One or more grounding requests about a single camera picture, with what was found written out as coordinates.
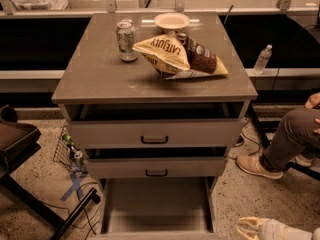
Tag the grey drawer cabinet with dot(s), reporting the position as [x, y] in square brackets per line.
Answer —
[96, 75]

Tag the black chair at left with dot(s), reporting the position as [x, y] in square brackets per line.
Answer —
[18, 142]

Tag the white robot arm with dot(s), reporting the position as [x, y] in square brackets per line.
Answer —
[316, 234]

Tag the grey middle drawer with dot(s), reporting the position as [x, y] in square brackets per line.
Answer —
[157, 162]

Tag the wire basket with items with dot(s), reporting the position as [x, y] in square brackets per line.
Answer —
[68, 155]

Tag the person's hand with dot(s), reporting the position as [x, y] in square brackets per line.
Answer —
[313, 102]

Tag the grey top drawer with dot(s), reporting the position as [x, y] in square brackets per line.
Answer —
[145, 125]

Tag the green soda can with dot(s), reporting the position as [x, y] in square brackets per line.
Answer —
[125, 33]

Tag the white paper bowl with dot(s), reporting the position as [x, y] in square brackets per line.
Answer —
[171, 21]

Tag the brown snack bag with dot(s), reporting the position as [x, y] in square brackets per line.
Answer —
[199, 58]

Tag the tan sneaker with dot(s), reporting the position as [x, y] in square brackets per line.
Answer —
[303, 161]
[258, 166]

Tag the clear plastic water bottle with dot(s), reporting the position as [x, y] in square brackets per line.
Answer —
[262, 60]

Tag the yellow chip bag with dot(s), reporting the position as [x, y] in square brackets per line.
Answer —
[168, 56]

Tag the seated person's leg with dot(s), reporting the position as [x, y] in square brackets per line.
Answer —
[295, 135]

